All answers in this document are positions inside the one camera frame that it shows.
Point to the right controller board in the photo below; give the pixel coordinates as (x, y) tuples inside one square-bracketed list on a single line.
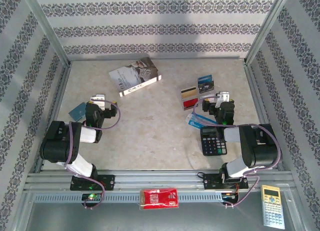
[(228, 196)]

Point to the gold scientific calculator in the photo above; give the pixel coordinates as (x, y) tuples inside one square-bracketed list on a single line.
[(272, 206)]

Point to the gold card black stripe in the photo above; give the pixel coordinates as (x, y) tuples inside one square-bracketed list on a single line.
[(188, 93)]

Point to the dark printed card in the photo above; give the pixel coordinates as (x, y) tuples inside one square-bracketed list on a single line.
[(206, 87)]

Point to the controller board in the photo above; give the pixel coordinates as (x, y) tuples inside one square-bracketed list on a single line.
[(228, 196), (91, 196)]

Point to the paperback book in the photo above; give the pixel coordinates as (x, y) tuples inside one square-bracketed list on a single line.
[(132, 74)]

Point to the left controller board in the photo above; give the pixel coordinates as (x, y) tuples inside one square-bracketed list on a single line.
[(91, 196)]

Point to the aluminium front rail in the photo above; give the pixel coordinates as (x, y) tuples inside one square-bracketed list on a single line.
[(160, 177)]

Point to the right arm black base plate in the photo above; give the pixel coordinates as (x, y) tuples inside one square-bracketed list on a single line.
[(211, 181)]

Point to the white card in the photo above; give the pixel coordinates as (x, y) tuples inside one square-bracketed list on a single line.
[(206, 95)]

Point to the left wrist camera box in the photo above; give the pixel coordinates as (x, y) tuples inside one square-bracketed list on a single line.
[(98, 99)]

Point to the black desk calculator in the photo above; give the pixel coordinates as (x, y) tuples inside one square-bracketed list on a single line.
[(212, 143)]

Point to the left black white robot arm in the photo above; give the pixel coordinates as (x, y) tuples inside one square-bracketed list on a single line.
[(57, 143)]

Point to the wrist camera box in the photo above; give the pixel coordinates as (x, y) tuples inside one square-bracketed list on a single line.
[(98, 99), (223, 96)]

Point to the light blue card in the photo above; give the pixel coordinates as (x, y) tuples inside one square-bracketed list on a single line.
[(204, 78)]

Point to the blue white flat packet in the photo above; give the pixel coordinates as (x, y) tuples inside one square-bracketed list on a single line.
[(197, 121)]

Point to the clear acrylic card organizer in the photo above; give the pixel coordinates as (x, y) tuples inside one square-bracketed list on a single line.
[(197, 96)]

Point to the aluminium side rail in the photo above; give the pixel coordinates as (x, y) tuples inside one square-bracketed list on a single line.
[(60, 91), (255, 91)]

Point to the red card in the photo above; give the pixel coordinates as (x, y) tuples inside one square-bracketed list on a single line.
[(190, 104)]

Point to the blue card holder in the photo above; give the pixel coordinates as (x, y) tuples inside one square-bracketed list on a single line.
[(77, 112)]

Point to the aluminium frame post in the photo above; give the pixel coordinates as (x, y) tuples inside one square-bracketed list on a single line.
[(266, 28), (48, 28)]

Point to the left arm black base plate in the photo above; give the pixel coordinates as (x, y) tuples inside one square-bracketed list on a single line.
[(108, 182)]

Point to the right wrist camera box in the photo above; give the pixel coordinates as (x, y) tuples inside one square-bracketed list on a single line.
[(223, 96)]

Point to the red plastic pouch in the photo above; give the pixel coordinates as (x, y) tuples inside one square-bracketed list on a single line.
[(160, 198)]

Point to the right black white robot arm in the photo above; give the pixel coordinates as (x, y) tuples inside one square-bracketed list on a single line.
[(260, 151)]

